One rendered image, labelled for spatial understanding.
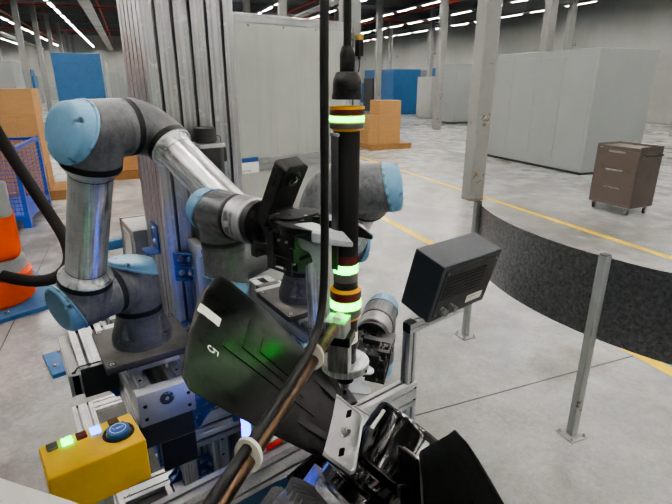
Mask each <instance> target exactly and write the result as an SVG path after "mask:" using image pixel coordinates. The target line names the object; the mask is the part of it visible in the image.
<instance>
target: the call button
mask: <svg viewBox="0 0 672 504"><path fill-rule="evenodd" d="M107 428H108V429H107V430H106V434H107V437H108V439H112V440H115V439H120V438H123V437H125V436H126V435H127V434H128V433H129V432H130V426H129V424H128V423H126V422H124V421H121V422H117V423H114V424H112V425H111V426H108V427H107Z"/></svg>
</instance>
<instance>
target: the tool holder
mask: <svg viewBox="0 0 672 504"><path fill-rule="evenodd" d="M334 314H335V313H329V315H328V316H327V317H326V319H325V320H324V323H323V333H322V334H321V337H322V335H323V334H324V332H325V331H326V329H327V328H328V326H329V325H330V324H331V323H336V324H337V325H338V327H339V331H338V333H337V334H336V336H335V337H334V339H333V341H332V342H331V344H330V345H329V347H328V352H326V353H325V354H324V362H323V364H322V366H321V368H322V371H323V372H324V373H325V374H326V375H328V376H330V377H332V378H335V379H340V380H351V379H356V378H359V377H361V376H363V375H364V374H366V373H367V371H368V369H369V364H371V361H370V362H369V358H368V356H367V355H366V354H365V353H364V352H362V351H360V350H358V349H356V362H355V363H353V364H351V344H352V342H353V341H354V339H355V329H354V328H351V315H345V316H344V317H343V319H342V320H334V319H332V317H333V316H334Z"/></svg>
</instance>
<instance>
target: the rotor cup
mask: <svg viewBox="0 0 672 504"><path fill-rule="evenodd" d="M382 409H384V410H386V412H385V413H384V415H383V416H382V417H381V419H380V420H379V422H378V423H377V425H376V426H375V428H374V429H372V428H371V425H372V424H373V422H374V421H375V420H376V418H377V417H378V415H379V414H380V412H381V411H382ZM425 440H426V441H427V442H428V443H429V445H431V444H432V443H434V442H436V441H438V440H437V439H436V438H435V437H434V436H432V435H431V434H430V433H429V432H427V431H426V430H425V429H424V428H422V427H421V426H420V425H418V424H417V423H416V422H414V421H413V420H412V419H410V418H409V417H408V416H406V415H405V414H404V413H402V412H401V411H399V410H398V409H396V408H395V407H393V406H392V405H390V404H389V403H387V402H382V401H381V402H380V403H379V404H378V405H377V406H376V408H375V409H374V411H373V412H372V414H371V415H370V416H369V418H368V419H367V421H366V422H365V424H364V425H363V429H362V435H361V441H360V447H359V453H358V459H357V466H356V471H355V473H354V474H353V478H350V477H348V476H347V475H346V474H344V473H343V472H341V471H340V470H339V469H337V468H336V467H335V466H333V465H332V464H330V463H329V462H328V461H327V462H326V463H325V465H324V466H323V468H322V469H321V473H322V475H323V477H324V478H325V479H326V481H327V482H328V483H329V484H330V485H331V486H332V487H333V488H334V489H335V490H336V491H337V492H338V493H339V494H340V495H341V496H342V497H343V498H344V499H345V500H346V501H347V502H348V503H349V504H401V503H400V499H399V498H398V495H397V485H398V484H400V482H399V462H398V445H400V446H402V447H406V448H407V449H409V450H410V451H411V452H413V453H414V454H415V455H416V454H417V452H418V451H419V449H420V448H421V446H422V445H423V443H424V442H425Z"/></svg>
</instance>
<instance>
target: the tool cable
mask: <svg viewBox="0 0 672 504"><path fill-rule="evenodd" d="M351 45H352V1H351V0H343V46H351ZM319 80H320V287H319V301H318V310H317V316H316V321H315V325H314V329H313V332H312V335H311V338H310V340H309V343H308V344H307V345H306V346H305V348H304V350H303V355H302V356H301V358H300V360H299V362H298V363H297V365H296V367H295V368H294V370H293V371H292V373H291V374H290V376H289V378H288V379H287V381H286V382H285V384H284V385H283V387H282V388H281V390H280V391H279V392H278V394H277V395H276V397H275V398H274V400H273V401H272V403H271V404H270V406H269V407H268V409H267V410H266V412H265V413H264V415H263V416H262V417H261V419H260V420H259V422H258V423H257V425H256V426H255V428H254V429H253V431H252V432H251V433H250V435H249V436H248V437H246V436H244V437H242V438H240V439H239V440H238V442H237V443H236V445H235V448H234V455H235V456H234V458H233V459H232V461H231V462H230V464H229V465H228V466H227V468H226V469H225V471H224V472H223V474H222V475H221V476H220V478H219V479H218V481H217V482H216V484H215V485H214V486H213V488H212V489H211V491H210V492H209V494H208V495H207V496H206V498H205V499H204V501H203V502H202V504H217V503H218V502H219V500H220V499H221V497H222V496H223V494H224V493H225V491H226V489H227V488H228V486H229V485H230V483H231V482H232V480H233V479H234V477H235V476H236V474H237V473H238V471H239V470H240V468H241V467H242V465H243V464H244V462H245V461H246V459H247V458H248V456H249V455H251V456H252V457H253V458H254V460H255V465H254V467H253V469H252V470H251V472H255V471H257V470H258V469H259V468H260V466H261V464H262V462H263V453H262V449H261V447H260V445H259V444H258V441H259V439H260V438H261V436H262V435H263V433H264V432H265V430H266V429H267V427H268V426H269V424H270V423H271V421H272V420H273V418H274V416H275V415H276V413H277V412H278V410H279V409H280V407H281V406H282V404H283V403H284V401H285V399H286V398H287V396H288V395H289V393H290V392H291V390H292V388H293V387H294V385H295V384H296V382H297V380H298V379H299V377H300V376H301V374H302V372H303V371H304V369H305V367H306V365H307V363H308V362H309V360H310V358H311V356H312V355H314V356H316V357H317V358H318V360H319V362H318V365H317V366H316V368H315V369H314V370H317V369H319V368H320V367H321V366H322V364H323V362H324V352H323V350H322V348H321V346H320V345H318V344H317V343H318V340H319V337H320V334H321V331H322V327H323V323H324V318H325V311H326V303H327V290H328V266H329V0H320V17H319Z"/></svg>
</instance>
